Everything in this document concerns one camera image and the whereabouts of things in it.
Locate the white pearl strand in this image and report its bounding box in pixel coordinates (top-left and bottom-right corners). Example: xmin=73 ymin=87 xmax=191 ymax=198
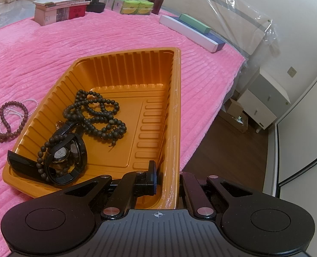
xmin=0 ymin=99 xmax=39 ymax=130

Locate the dark brown box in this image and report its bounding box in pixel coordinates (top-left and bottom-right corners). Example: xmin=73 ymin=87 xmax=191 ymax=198
xmin=155 ymin=0 xmax=166 ymax=15

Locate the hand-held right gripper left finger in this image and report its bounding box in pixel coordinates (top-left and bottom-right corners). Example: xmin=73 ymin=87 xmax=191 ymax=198
xmin=63 ymin=160 xmax=163 ymax=220

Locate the green white carton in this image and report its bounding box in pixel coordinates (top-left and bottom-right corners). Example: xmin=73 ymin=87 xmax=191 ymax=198
xmin=105 ymin=0 xmax=123 ymax=13

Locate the long green box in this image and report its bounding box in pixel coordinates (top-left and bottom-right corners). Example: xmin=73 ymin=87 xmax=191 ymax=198
xmin=179 ymin=13 xmax=211 ymax=33

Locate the long white box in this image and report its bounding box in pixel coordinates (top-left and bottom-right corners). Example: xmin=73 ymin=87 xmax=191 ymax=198
xmin=159 ymin=15 xmax=219 ymax=53

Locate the orange plastic tray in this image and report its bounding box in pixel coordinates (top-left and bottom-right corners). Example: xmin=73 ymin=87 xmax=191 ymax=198
xmin=2 ymin=47 xmax=182 ymax=211

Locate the long dark bead necklace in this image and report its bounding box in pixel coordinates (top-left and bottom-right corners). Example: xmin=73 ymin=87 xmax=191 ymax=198
xmin=62 ymin=90 xmax=128 ymax=148

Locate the green tissue multipack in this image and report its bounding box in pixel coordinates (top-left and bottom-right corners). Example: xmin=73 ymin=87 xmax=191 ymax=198
xmin=120 ymin=0 xmax=155 ymax=15

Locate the pink blanket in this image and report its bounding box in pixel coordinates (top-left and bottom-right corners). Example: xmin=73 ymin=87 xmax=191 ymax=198
xmin=0 ymin=7 xmax=246 ymax=255

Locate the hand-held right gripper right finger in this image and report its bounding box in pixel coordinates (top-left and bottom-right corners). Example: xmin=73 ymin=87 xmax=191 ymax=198
xmin=179 ymin=171 xmax=258 ymax=219

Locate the pink red gift box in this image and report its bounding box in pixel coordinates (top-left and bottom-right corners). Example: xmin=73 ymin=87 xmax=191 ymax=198
xmin=33 ymin=0 xmax=92 ymax=27

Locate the black wristwatch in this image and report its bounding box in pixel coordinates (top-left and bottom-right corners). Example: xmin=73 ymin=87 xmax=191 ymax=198
xmin=7 ymin=120 xmax=88 ymax=185

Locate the dark brown bead bracelet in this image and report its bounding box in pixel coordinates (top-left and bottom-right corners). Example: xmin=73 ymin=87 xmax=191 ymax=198
xmin=37 ymin=123 xmax=77 ymax=181

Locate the white wardrobe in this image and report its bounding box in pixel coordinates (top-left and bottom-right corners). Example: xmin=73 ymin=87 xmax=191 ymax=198
xmin=263 ymin=59 xmax=317 ymax=201

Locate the open cardboard box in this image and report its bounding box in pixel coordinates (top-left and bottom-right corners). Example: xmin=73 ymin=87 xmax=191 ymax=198
xmin=219 ymin=98 xmax=248 ymax=134

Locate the flat blue box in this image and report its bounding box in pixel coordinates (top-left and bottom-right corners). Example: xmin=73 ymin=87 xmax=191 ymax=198
xmin=175 ymin=16 xmax=226 ymax=50

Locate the reddish brown bead bracelet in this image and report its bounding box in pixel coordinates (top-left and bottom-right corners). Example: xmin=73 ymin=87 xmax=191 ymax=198
xmin=0 ymin=100 xmax=29 ymax=143

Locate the clear plastic wrap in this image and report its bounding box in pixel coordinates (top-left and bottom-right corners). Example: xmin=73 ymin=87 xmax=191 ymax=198
xmin=193 ymin=0 xmax=280 ymax=57

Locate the white nightstand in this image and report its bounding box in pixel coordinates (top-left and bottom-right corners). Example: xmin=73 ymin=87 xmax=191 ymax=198
xmin=237 ymin=67 xmax=291 ymax=133

